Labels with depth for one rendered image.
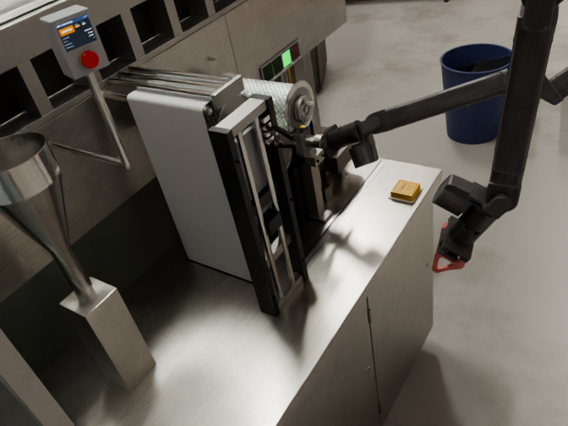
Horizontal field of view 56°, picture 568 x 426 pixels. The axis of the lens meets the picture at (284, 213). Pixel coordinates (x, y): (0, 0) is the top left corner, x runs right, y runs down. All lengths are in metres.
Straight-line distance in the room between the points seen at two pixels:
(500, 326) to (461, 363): 0.26
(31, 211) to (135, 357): 0.47
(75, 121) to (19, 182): 0.42
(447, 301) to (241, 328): 1.39
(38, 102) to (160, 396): 0.72
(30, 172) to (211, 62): 0.85
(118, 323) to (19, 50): 0.62
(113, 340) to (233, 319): 0.32
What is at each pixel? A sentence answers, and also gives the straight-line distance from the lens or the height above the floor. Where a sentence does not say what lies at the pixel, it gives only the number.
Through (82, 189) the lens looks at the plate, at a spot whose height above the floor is 1.25.
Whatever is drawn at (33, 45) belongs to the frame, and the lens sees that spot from 1.31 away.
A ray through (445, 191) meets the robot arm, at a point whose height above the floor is 1.26.
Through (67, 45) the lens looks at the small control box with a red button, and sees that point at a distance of 0.98.
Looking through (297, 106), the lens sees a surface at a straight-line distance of 1.45.
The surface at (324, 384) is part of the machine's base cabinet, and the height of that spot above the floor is 0.74.
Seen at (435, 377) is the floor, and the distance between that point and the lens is 2.33.
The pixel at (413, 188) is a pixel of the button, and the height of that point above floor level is 0.92.
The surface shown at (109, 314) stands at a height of 1.13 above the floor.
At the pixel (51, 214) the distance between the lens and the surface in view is 1.04.
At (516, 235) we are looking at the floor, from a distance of 2.93.
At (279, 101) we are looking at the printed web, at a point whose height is 1.29.
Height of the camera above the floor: 1.92
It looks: 38 degrees down
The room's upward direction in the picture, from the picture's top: 12 degrees counter-clockwise
